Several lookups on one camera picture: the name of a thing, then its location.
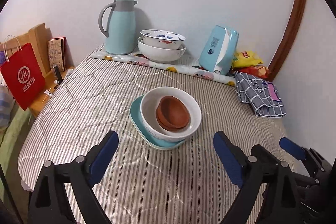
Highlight blue square plate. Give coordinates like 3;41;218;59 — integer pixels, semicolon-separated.
129;94;186;149

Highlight green square plate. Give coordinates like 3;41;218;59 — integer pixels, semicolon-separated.
145;139;186;151

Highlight grey checked folded cloth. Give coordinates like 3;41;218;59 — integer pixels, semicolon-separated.
234;72;286;118

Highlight green blanket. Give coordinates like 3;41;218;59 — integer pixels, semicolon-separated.
1;105;35;201

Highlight red chips bag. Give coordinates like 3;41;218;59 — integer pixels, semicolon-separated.
234;65;270;80

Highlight striped quilted bedcover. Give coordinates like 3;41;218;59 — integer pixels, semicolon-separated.
18;57;300;223

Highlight yellow chips bag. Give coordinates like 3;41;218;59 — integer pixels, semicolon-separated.
232;51;263;68

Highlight light blue electric kettle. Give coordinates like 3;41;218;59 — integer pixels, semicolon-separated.
199;25;239;75

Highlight blue striped fabric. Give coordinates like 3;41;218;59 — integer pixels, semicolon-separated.
0;85;15;128

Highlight rolled patterned plastic sheet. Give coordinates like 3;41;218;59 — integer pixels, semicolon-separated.
91;51;236;86

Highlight red paper shopping bag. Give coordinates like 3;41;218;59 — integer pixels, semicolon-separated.
1;36;46;110

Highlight large white ceramic bowl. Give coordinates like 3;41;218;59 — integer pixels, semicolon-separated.
137;37;186;63

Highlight blue patterned ceramic bowl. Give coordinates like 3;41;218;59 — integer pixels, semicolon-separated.
140;29;186;50

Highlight patterned notebook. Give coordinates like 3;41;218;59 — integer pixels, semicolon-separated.
47;37;66;72

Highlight light blue thermos jug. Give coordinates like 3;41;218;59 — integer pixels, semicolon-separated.
98;0;137;55

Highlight brown wooden door frame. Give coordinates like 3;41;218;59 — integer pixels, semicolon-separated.
268;0;306;81

